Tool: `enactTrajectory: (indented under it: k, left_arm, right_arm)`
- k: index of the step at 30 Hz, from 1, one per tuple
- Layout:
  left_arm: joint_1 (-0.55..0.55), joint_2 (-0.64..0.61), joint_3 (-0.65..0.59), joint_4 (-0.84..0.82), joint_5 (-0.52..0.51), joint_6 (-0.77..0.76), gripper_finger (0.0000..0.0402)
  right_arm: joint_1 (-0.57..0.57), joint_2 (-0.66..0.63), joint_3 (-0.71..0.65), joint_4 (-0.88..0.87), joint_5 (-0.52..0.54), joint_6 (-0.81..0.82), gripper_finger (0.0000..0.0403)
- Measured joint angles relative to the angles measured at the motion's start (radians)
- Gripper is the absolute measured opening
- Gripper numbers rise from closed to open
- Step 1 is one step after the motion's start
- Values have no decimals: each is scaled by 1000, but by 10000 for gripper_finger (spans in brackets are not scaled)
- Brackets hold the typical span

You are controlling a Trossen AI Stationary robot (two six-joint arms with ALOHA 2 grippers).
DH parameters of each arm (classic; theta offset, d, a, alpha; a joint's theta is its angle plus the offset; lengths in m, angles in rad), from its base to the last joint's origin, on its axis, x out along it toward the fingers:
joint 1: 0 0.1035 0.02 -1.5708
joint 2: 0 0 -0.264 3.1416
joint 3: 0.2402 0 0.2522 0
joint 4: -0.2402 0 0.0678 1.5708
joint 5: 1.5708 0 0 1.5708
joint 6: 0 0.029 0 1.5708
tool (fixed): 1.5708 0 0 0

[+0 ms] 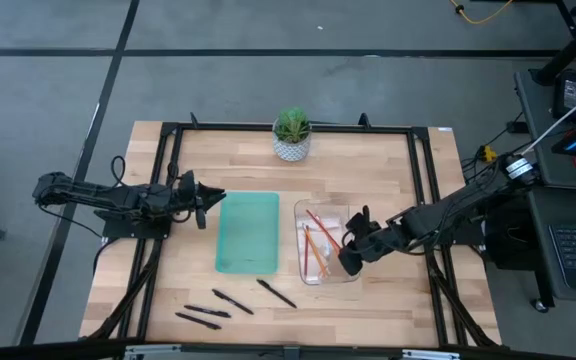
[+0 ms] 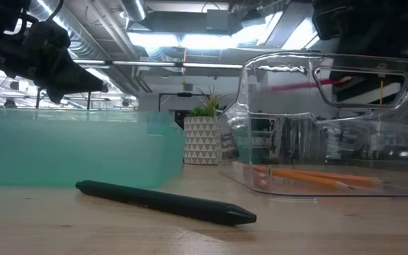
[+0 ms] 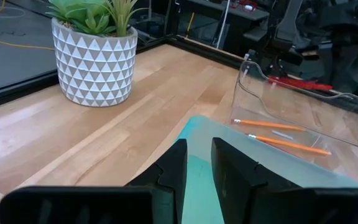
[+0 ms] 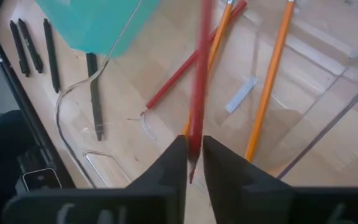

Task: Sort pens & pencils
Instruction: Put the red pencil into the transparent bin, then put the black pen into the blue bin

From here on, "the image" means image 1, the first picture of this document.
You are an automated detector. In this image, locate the yellow floor cable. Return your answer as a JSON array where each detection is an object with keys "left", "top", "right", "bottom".
[{"left": 448, "top": 0, "right": 515, "bottom": 26}]

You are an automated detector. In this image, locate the orange pencil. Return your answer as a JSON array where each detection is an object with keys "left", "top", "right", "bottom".
[{"left": 303, "top": 224, "right": 329, "bottom": 279}]

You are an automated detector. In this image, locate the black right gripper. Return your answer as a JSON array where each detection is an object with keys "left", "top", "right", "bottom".
[{"left": 338, "top": 205, "right": 400, "bottom": 277}]

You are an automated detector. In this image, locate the black power supply with label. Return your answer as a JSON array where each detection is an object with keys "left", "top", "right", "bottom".
[{"left": 551, "top": 68, "right": 576, "bottom": 125}]

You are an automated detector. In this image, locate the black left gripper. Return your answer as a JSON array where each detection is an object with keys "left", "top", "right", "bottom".
[{"left": 175, "top": 169, "right": 227, "bottom": 230}]

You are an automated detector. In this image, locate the yellow cable plug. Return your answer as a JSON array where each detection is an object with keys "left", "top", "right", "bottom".
[{"left": 477, "top": 144, "right": 499, "bottom": 163}]

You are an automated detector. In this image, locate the white cable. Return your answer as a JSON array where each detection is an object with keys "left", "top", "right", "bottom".
[{"left": 520, "top": 82, "right": 576, "bottom": 157}]

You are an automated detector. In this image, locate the clear plastic container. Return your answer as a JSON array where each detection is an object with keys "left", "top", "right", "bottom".
[{"left": 293, "top": 196, "right": 361, "bottom": 287}]

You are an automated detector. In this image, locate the black pen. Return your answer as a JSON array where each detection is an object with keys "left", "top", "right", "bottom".
[
  {"left": 174, "top": 311, "right": 223, "bottom": 332},
  {"left": 211, "top": 287, "right": 255, "bottom": 316},
  {"left": 255, "top": 278, "right": 299, "bottom": 310},
  {"left": 183, "top": 303, "right": 233, "bottom": 320}
]

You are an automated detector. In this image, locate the black equipment stand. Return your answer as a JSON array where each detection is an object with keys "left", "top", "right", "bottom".
[{"left": 527, "top": 0, "right": 576, "bottom": 87}]

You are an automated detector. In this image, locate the dark side cart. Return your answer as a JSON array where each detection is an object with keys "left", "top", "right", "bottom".
[{"left": 512, "top": 67, "right": 576, "bottom": 314}]

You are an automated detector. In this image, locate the silver metal bracket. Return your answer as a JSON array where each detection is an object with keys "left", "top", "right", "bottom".
[
  {"left": 123, "top": 343, "right": 183, "bottom": 360},
  {"left": 401, "top": 348, "right": 462, "bottom": 360}
]

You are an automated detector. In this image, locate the teal plastic tray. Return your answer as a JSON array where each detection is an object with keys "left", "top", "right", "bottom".
[{"left": 214, "top": 191, "right": 281, "bottom": 275}]

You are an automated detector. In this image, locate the black aluminium table frame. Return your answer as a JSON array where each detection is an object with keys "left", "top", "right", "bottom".
[{"left": 80, "top": 119, "right": 502, "bottom": 351}]

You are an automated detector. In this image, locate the succulent in patterned white pot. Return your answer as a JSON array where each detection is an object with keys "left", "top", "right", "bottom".
[{"left": 271, "top": 106, "right": 313, "bottom": 163}]

